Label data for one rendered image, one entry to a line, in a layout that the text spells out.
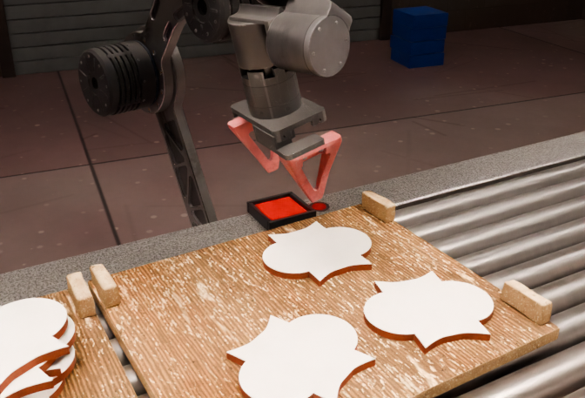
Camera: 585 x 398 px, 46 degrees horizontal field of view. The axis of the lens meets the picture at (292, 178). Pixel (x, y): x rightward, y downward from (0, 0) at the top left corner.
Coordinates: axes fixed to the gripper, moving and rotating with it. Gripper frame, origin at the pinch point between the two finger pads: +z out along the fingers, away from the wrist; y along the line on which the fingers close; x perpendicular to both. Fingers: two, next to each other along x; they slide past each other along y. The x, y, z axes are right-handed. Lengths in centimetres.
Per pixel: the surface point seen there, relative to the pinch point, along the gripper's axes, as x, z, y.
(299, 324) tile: -8.2, 9.8, 10.8
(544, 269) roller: 25.3, 20.4, 13.8
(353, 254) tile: 4.8, 12.6, 2.2
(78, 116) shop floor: 32, 111, -345
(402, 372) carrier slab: -3.2, 12.1, 21.4
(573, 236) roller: 35.8, 23.1, 9.7
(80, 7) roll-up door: 77, 73, -449
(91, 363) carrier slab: -28.1, 6.2, 4.5
